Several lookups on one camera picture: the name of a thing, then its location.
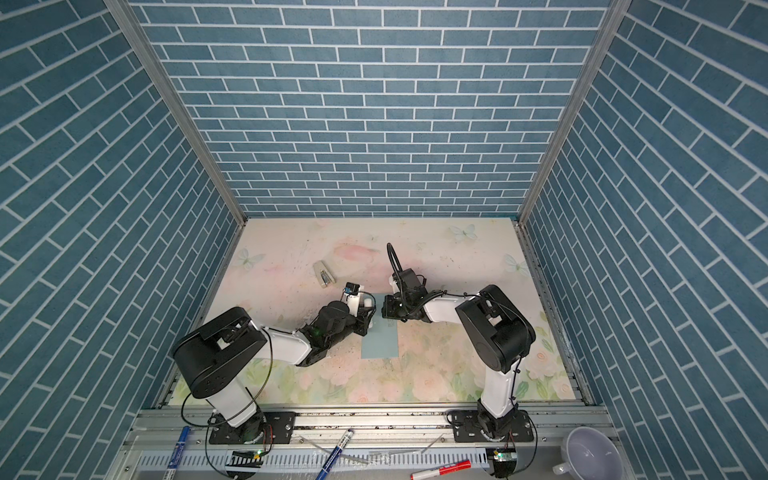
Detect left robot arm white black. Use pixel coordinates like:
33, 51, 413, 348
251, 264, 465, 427
171, 293, 376, 428

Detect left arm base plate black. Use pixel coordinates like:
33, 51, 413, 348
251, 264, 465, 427
208, 411, 297, 447

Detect aluminium mounting rail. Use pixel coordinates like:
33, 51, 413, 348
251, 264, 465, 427
124, 401, 618, 450

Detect blue marker pen left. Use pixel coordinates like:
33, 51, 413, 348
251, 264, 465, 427
162, 426, 191, 480

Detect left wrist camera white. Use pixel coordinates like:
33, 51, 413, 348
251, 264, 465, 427
341, 282, 363, 317

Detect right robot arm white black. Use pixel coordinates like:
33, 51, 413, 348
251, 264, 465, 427
382, 269, 536, 431

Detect teal envelope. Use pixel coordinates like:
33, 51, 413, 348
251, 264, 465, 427
361, 314, 399, 360

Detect white cup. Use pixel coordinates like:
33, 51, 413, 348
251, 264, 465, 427
552, 426, 623, 480

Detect blue marker pen centre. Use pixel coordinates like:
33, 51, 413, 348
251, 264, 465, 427
315, 429, 354, 480

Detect white slotted cable duct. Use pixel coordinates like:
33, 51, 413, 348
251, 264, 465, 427
140, 448, 490, 473

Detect red marker pen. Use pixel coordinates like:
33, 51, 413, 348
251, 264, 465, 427
410, 460, 472, 480

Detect blue marker pen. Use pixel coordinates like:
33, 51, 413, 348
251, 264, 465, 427
162, 426, 191, 480
315, 429, 354, 480

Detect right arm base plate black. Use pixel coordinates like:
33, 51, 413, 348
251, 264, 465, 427
445, 408, 535, 443

